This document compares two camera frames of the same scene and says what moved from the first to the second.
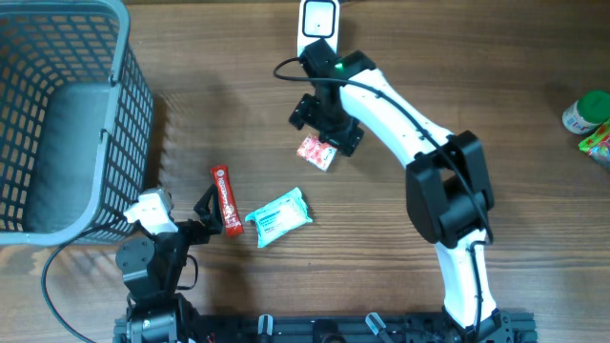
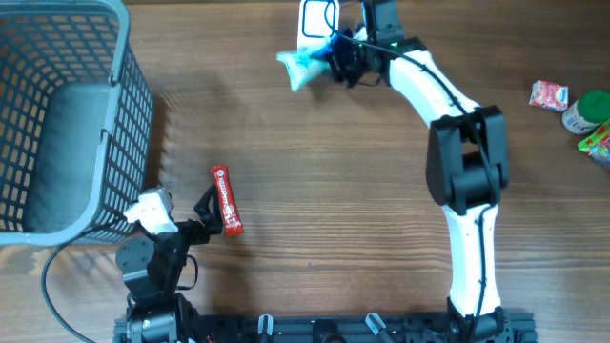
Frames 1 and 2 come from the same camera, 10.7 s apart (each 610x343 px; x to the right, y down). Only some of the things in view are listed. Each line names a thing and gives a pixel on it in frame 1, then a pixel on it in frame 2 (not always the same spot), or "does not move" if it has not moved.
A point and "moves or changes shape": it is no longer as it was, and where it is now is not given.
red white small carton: [318, 152] -> [551, 95]
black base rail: [361, 328] does not move
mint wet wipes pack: [281, 218] moves or changes shape
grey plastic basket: [76, 120] does not move
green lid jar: [588, 112] does not move
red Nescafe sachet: [229, 205] does not move
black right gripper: [343, 137] -> [337, 68]
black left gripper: [213, 222] does not move
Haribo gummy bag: [598, 145] does not move
